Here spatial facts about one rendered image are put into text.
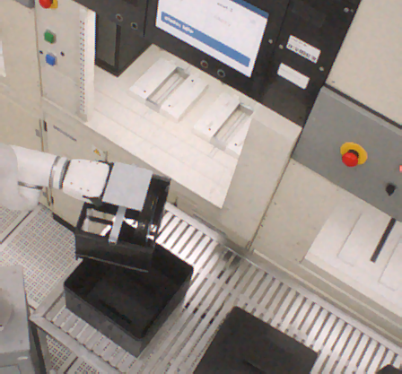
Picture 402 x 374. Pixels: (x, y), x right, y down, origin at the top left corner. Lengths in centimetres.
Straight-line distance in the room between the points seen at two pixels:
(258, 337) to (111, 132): 84
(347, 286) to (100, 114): 100
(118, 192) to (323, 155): 52
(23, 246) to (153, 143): 101
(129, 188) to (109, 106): 72
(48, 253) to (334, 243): 136
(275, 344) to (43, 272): 130
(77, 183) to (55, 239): 138
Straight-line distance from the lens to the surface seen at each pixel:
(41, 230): 297
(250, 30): 149
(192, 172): 211
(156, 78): 230
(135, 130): 219
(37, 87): 225
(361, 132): 152
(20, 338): 196
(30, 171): 160
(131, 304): 198
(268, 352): 189
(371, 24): 136
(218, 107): 225
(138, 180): 159
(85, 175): 159
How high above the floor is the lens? 260
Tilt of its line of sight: 55 degrees down
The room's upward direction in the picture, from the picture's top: 11 degrees clockwise
